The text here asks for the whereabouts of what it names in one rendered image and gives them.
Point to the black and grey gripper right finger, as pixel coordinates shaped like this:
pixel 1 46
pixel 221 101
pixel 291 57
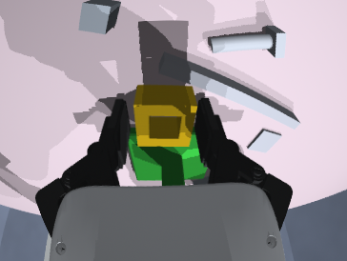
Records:
pixel 226 163

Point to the yellow square nut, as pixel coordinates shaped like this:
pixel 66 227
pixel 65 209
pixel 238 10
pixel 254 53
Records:
pixel 164 100

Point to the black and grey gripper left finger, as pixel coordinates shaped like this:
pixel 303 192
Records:
pixel 104 158

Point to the silver square-head bolt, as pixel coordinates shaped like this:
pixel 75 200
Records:
pixel 274 41

